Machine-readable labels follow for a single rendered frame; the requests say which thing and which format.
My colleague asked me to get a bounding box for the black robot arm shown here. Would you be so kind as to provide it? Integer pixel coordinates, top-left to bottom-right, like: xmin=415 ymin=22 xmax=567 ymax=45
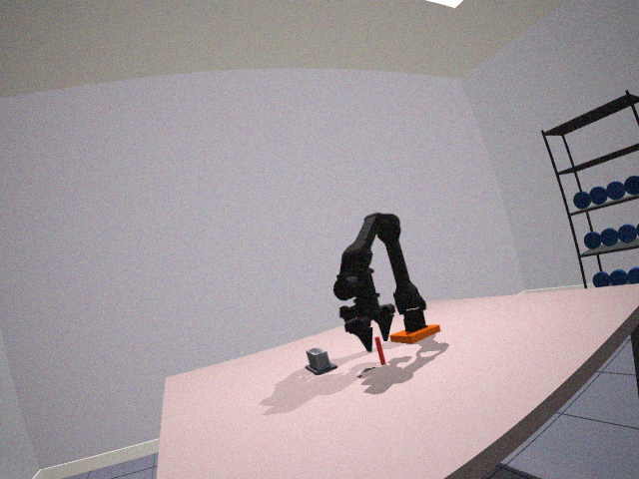
xmin=333 ymin=213 xmax=429 ymax=332

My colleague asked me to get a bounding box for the red peg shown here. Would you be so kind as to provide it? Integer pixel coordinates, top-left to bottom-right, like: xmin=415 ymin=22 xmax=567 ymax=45
xmin=375 ymin=336 xmax=386 ymax=364

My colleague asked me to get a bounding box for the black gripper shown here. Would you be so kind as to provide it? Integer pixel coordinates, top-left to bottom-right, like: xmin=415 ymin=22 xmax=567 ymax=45
xmin=344 ymin=290 xmax=395 ymax=352

